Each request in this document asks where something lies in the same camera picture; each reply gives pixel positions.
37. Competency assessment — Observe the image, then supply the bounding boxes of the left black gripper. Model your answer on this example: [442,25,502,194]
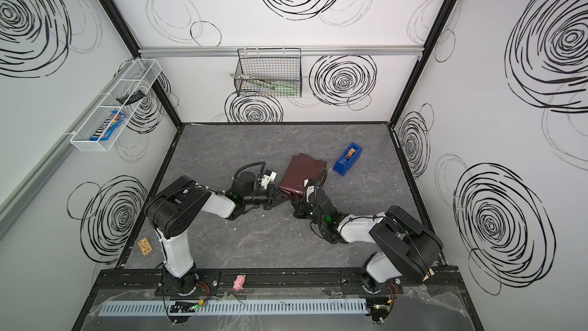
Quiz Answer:
[243,185,291,211]

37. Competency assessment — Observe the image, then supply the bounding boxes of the red wrapping paper sheet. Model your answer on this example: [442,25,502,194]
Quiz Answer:
[279,153,327,198]

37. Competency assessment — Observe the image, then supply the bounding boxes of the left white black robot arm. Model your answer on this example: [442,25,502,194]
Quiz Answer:
[144,161,289,297]

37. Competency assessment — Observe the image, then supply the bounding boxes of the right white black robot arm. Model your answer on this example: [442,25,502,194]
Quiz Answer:
[296,169,443,294]

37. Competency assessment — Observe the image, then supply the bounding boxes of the blue tape dispenser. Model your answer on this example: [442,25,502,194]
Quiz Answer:
[333,143,363,176]

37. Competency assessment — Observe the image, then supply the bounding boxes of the small pink pig figure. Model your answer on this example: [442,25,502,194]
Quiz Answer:
[232,274,247,292]

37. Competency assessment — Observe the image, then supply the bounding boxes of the green item in basket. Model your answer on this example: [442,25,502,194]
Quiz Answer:
[269,80,302,97]

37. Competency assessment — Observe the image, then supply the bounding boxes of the metal tongs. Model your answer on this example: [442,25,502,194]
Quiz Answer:
[230,74,276,90]

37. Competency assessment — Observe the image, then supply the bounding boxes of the small wooden block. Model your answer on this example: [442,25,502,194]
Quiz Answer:
[424,268,435,280]

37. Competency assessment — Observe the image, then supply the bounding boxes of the wooden stamped tile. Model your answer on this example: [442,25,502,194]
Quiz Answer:
[137,238,153,256]

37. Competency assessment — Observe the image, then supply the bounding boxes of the blue candy packet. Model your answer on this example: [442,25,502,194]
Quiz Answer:
[89,111,126,141]

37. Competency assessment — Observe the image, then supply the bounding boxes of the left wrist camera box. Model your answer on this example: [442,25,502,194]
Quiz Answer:
[259,169,277,189]

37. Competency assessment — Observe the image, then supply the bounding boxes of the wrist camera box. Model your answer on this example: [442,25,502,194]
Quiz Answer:
[259,169,277,189]
[303,179,317,202]

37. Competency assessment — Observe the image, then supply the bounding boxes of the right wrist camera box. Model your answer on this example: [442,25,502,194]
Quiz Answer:
[303,179,317,202]

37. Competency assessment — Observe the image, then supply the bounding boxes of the grey slotted cable duct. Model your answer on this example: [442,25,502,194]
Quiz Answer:
[98,298,368,317]

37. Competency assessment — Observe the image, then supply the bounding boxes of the black wire wall basket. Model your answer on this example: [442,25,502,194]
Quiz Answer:
[233,47,303,97]

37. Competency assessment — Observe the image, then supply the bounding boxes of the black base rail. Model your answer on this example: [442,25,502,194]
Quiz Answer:
[93,266,465,297]

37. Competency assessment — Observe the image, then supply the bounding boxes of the white wire wall shelf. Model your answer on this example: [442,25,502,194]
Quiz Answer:
[70,58,162,153]

